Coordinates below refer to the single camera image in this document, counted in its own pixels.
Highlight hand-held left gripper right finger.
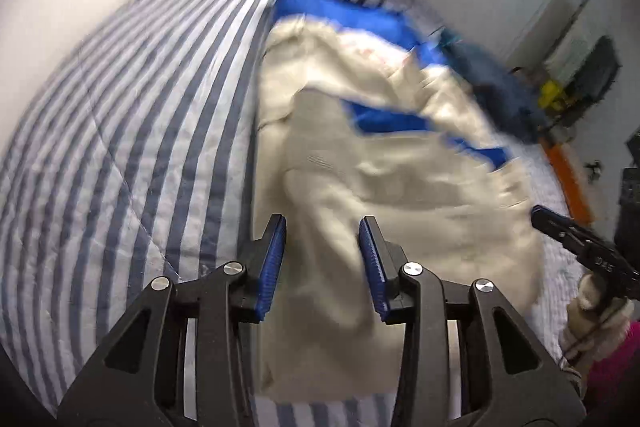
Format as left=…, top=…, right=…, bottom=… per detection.
left=359, top=216, right=586, bottom=427

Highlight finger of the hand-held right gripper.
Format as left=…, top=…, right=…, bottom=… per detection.
left=531, top=204, right=640, bottom=299

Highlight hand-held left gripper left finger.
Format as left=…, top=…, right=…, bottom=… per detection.
left=57, top=213, right=288, bottom=427

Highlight cream and blue jacket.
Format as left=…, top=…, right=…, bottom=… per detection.
left=252, top=0, right=548, bottom=400

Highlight black clothes rack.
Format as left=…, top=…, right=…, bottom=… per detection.
left=510, top=0, right=623, bottom=142

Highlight dark hanging clothes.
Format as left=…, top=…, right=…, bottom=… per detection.
left=570, top=34, right=621, bottom=108

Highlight person's right hand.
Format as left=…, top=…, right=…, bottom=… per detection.
left=557, top=274, right=636, bottom=380

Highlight orange bench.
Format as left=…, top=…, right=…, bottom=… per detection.
left=545, top=134, right=593, bottom=225

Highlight yellow box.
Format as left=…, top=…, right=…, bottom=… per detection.
left=537, top=79, right=563, bottom=110

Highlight dark blue garment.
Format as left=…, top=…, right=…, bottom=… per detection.
left=437, top=29, right=548, bottom=145

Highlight blue striped bed sheet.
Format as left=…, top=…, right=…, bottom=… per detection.
left=0, top=0, right=576, bottom=427

